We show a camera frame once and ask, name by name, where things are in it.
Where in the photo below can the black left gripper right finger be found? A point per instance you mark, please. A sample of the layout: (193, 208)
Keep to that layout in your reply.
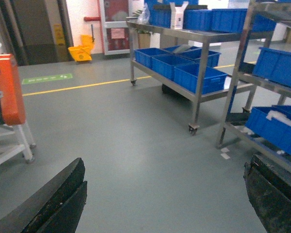
(268, 187)

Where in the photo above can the blue bin top middle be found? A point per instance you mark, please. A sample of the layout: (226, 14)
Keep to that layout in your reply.
(198, 20)

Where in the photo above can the blue bin rack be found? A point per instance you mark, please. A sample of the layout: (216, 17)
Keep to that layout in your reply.
(274, 65)
(273, 130)

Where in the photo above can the blue bin rack middle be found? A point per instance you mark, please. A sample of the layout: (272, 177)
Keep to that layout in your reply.
(274, 65)

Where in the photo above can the yellow mop bucket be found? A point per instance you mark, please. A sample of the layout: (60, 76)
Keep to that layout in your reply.
(82, 52)

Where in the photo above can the blue bin lower middle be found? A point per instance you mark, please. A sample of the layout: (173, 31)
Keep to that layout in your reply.
(165, 64)

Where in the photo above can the blue bin top right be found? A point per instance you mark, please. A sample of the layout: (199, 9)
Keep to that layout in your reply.
(232, 21)

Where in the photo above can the red fire cabinet door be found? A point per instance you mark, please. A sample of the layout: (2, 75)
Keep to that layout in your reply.
(115, 32)

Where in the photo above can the blue bin rack bottom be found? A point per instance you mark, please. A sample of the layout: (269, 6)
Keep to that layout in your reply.
(273, 130)

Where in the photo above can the potted plant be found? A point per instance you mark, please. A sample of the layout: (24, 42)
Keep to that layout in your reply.
(143, 37)

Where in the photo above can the blue bin lower back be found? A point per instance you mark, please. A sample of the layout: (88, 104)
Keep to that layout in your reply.
(144, 56)

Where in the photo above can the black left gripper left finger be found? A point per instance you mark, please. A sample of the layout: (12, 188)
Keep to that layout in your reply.
(55, 208)

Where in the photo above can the steel cart with casters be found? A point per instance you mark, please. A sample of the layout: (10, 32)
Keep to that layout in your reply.
(206, 38)

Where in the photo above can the yellow wet floor sign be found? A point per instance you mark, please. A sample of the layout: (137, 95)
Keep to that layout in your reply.
(59, 35)

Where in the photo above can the steel shelf rack right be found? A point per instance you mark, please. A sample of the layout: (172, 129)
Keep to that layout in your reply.
(279, 12)

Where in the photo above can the clear plastic bag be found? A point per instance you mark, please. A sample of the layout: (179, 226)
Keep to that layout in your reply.
(143, 15)

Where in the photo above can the orange padded panel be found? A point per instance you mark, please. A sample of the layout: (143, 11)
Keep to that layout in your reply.
(11, 103)

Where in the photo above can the white carton box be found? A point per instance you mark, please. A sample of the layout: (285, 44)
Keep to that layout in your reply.
(177, 15)

